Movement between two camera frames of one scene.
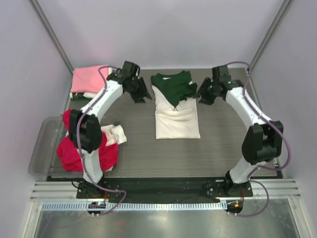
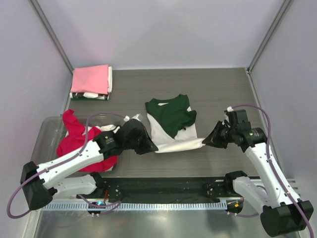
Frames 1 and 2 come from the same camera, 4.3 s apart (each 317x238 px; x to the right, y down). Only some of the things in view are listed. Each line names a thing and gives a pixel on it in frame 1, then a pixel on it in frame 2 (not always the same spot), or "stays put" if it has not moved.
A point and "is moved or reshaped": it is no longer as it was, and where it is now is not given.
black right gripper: [201, 92] → [213, 139]
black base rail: [163, 189] stays put
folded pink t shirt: [87, 80] stays put
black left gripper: [139, 97] → [148, 145]
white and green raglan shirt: [175, 111] is moved or reshaped
